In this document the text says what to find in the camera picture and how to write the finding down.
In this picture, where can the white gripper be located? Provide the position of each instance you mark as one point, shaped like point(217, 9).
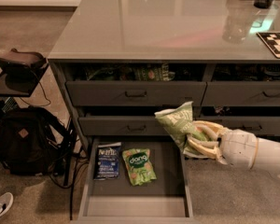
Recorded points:
point(239, 148)

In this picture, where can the green Kettle jalapeno chip bag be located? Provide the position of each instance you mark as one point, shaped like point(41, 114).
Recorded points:
point(179, 123)

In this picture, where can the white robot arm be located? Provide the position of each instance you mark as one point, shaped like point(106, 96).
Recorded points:
point(267, 158)

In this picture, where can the top right drawer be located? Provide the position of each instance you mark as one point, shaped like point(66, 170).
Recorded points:
point(242, 93)

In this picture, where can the middle right drawer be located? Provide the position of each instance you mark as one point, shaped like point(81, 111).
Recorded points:
point(256, 125)

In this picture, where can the open bottom left drawer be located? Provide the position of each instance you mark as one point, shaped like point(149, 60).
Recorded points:
point(165, 200)

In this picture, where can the green Dang chip bag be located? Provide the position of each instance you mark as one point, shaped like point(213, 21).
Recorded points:
point(138, 165)

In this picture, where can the green chip bag in top drawer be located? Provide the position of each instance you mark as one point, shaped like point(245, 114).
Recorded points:
point(153, 72)

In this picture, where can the blue Kettle chip bag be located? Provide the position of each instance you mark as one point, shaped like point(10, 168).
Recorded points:
point(107, 161)

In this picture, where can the grey drawer cabinet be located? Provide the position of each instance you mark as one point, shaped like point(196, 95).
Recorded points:
point(202, 41)

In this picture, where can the middle left drawer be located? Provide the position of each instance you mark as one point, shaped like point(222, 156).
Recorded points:
point(121, 125)

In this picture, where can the top left drawer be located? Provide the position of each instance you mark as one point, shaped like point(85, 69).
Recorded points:
point(130, 93)

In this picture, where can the checkered marker board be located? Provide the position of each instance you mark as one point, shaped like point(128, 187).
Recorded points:
point(271, 41)

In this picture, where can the black backpack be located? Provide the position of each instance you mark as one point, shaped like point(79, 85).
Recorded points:
point(32, 142)

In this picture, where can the black device on side table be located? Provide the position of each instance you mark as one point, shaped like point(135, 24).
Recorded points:
point(22, 63)

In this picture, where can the white sneaker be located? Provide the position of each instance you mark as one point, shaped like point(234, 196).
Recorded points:
point(6, 201)

